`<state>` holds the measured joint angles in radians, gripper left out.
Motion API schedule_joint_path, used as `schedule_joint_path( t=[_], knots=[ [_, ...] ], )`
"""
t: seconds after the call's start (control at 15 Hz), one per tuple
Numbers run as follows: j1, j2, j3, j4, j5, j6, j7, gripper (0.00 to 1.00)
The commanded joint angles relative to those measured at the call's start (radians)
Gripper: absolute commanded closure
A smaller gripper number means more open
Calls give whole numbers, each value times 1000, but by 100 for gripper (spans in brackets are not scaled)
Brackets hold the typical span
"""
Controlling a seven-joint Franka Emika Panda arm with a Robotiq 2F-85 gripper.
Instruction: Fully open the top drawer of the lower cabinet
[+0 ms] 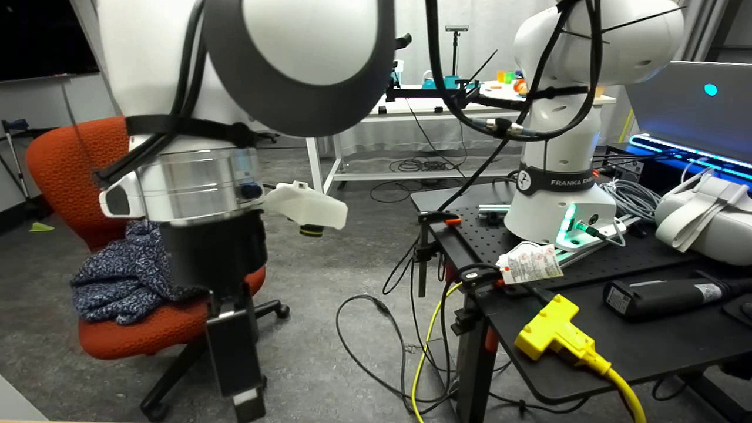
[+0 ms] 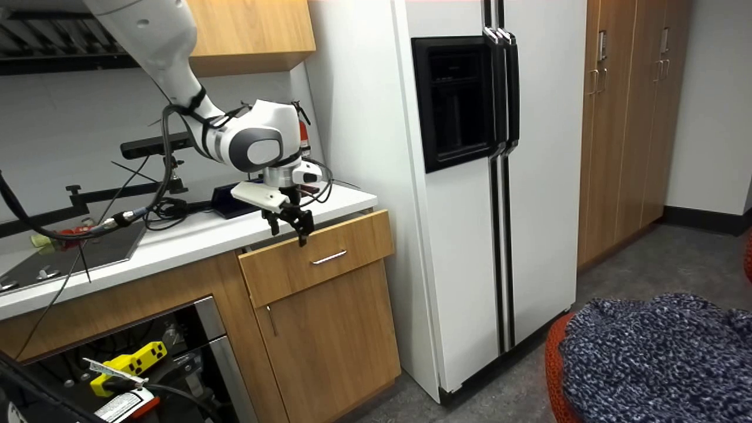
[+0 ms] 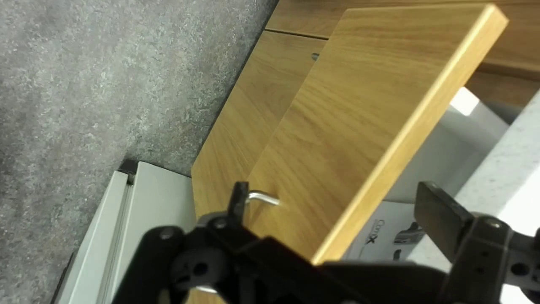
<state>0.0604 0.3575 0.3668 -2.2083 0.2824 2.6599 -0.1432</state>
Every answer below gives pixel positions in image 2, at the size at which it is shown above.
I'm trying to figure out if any wooden wall cabinet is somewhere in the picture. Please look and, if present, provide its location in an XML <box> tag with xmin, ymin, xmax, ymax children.
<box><xmin>186</xmin><ymin>0</ymin><xmax>321</xmax><ymax>77</ymax></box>

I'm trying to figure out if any wooden cabinet drawer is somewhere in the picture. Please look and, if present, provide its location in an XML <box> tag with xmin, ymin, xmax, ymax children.
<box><xmin>235</xmin><ymin>206</ymin><xmax>397</xmax><ymax>311</ymax></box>

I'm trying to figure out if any black fridge water dispenser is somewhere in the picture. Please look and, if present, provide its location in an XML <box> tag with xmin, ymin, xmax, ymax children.
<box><xmin>409</xmin><ymin>32</ymin><xmax>500</xmax><ymax>175</ymax></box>

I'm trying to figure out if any black metal rail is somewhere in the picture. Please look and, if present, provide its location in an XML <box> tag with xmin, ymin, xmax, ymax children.
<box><xmin>0</xmin><ymin>176</ymin><xmax>191</xmax><ymax>237</ymax></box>

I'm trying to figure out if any black box device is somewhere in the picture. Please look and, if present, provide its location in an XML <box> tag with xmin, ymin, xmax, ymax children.
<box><xmin>209</xmin><ymin>184</ymin><xmax>265</xmax><ymax>222</ymax></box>

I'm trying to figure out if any orange office chair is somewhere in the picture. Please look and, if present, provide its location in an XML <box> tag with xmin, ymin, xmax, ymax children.
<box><xmin>543</xmin><ymin>311</ymin><xmax>585</xmax><ymax>423</ymax></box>

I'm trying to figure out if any steel framed undercounter appliance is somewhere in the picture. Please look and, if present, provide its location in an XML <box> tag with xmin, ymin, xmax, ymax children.
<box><xmin>191</xmin><ymin>294</ymin><xmax>260</xmax><ymax>423</ymax></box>

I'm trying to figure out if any silver tall cabinet handle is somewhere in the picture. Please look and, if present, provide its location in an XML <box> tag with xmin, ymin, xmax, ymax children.
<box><xmin>594</xmin><ymin>28</ymin><xmax>612</xmax><ymax>77</ymax></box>
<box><xmin>659</xmin><ymin>27</ymin><xmax>674</xmax><ymax>66</ymax></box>

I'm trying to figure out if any wooden cabinet door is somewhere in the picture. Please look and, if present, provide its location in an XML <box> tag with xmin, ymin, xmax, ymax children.
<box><xmin>254</xmin><ymin>258</ymin><xmax>404</xmax><ymax>423</ymax></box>

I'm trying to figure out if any white red tool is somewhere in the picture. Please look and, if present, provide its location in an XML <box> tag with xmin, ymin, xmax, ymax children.
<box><xmin>93</xmin><ymin>386</ymin><xmax>162</xmax><ymax>423</ymax></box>

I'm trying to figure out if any blue knit cloth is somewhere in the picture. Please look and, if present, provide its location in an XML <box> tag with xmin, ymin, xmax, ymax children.
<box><xmin>559</xmin><ymin>291</ymin><xmax>752</xmax><ymax>423</ymax></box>

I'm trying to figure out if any black counter mat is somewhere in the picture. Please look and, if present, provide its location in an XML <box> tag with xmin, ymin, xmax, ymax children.
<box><xmin>0</xmin><ymin>222</ymin><xmax>150</xmax><ymax>291</ymax></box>

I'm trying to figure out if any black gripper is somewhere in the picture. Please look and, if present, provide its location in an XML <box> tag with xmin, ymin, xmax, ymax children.
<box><xmin>264</xmin><ymin>196</ymin><xmax>318</xmax><ymax>250</ymax></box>

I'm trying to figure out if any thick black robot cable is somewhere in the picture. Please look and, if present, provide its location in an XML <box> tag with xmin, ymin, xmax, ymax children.
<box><xmin>0</xmin><ymin>104</ymin><xmax>191</xmax><ymax>245</ymax></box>

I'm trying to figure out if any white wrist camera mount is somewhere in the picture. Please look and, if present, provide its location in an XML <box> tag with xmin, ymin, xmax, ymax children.
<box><xmin>290</xmin><ymin>158</ymin><xmax>324</xmax><ymax>198</ymax></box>

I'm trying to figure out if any black camera bar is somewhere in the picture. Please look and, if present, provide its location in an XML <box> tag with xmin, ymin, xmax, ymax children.
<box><xmin>119</xmin><ymin>130</ymin><xmax>196</xmax><ymax>163</ymax></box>

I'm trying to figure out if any yellow black power tool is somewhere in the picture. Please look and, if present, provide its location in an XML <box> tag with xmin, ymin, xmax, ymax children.
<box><xmin>88</xmin><ymin>339</ymin><xmax>171</xmax><ymax>399</ymax></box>

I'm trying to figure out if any black fridge door handle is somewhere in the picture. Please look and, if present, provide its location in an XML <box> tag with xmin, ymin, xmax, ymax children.
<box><xmin>482</xmin><ymin>27</ymin><xmax>507</xmax><ymax>156</ymax></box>
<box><xmin>500</xmin><ymin>28</ymin><xmax>522</xmax><ymax>151</ymax></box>

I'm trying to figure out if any white refrigerator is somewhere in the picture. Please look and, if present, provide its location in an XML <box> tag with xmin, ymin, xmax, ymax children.
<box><xmin>303</xmin><ymin>0</ymin><xmax>590</xmax><ymax>406</ymax></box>

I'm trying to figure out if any silver drawer bar handle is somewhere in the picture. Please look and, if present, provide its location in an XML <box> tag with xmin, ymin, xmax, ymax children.
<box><xmin>309</xmin><ymin>250</ymin><xmax>351</xmax><ymax>267</ymax></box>

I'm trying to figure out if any black wall baseboard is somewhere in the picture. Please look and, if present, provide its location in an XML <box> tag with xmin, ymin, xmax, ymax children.
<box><xmin>664</xmin><ymin>205</ymin><xmax>752</xmax><ymax>237</ymax></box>

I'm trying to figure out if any tall wooden cabinet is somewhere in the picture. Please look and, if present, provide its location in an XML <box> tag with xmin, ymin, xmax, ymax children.
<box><xmin>577</xmin><ymin>0</ymin><xmax>698</xmax><ymax>273</ymax></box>

